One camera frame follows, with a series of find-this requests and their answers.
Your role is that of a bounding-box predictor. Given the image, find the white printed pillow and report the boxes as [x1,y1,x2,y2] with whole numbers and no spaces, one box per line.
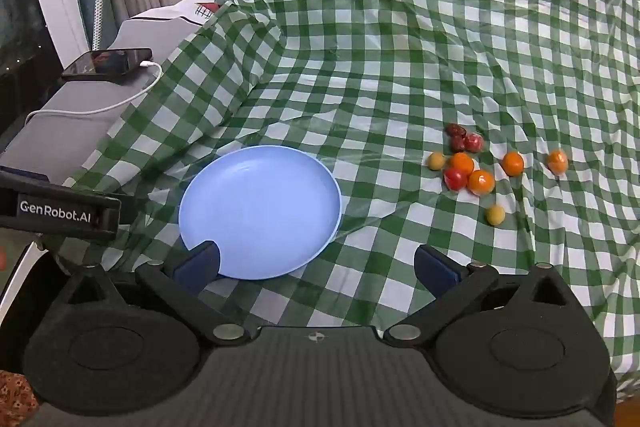
[177,0,224,26]

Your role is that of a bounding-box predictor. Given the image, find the brown patterned cloth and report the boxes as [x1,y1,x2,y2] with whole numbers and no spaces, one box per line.
[0,369,41,427]

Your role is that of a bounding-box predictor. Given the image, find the black smartphone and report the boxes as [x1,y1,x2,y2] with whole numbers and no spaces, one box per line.
[61,48,152,82]

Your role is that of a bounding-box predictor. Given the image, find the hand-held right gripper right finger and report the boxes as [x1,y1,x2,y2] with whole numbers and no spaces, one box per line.
[382,244,593,348]

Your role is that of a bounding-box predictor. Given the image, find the white furniture edge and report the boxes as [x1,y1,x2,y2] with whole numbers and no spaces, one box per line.
[0,241,47,358]

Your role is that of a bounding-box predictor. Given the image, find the green white checked cloth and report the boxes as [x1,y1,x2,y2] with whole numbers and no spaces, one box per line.
[62,0,640,403]

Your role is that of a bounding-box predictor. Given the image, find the white charging cable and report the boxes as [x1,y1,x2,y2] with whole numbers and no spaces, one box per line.
[25,59,163,128]

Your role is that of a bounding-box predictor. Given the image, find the blue plate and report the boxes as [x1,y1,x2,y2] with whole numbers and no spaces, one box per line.
[178,145,343,280]

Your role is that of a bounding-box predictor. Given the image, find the orange tangerine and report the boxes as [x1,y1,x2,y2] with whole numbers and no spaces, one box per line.
[546,149,569,175]
[501,152,525,176]
[467,169,496,196]
[448,153,476,175]

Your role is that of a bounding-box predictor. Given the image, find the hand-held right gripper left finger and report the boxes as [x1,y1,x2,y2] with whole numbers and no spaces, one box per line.
[52,239,253,348]

